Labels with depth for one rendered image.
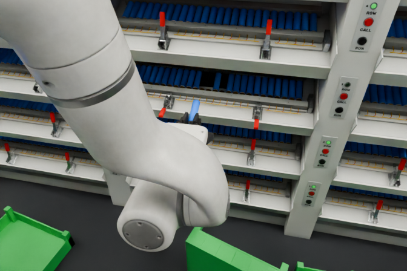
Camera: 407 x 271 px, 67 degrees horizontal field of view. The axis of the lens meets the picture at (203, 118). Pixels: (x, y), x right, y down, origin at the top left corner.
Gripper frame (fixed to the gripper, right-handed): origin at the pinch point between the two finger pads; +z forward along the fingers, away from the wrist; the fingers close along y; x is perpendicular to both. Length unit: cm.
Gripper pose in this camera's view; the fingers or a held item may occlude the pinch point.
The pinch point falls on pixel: (190, 122)
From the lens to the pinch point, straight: 70.5
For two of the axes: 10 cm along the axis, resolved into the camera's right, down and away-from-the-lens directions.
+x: -0.1, 8.6, 5.0
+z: 1.7, -4.9, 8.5
